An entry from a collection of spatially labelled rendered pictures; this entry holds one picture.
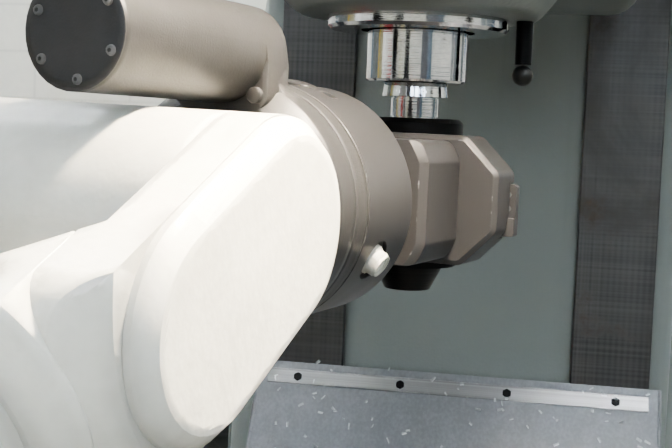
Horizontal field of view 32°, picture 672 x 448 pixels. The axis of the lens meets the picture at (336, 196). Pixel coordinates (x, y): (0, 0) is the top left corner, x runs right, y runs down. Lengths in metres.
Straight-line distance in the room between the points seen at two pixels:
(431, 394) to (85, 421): 0.68
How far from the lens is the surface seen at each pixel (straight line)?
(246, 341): 0.31
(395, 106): 0.56
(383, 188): 0.42
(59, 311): 0.27
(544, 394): 0.95
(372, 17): 0.53
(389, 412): 0.95
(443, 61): 0.55
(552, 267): 0.94
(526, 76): 0.56
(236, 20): 0.38
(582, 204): 0.93
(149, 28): 0.34
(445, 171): 0.48
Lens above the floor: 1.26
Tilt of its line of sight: 4 degrees down
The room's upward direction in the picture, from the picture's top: 2 degrees clockwise
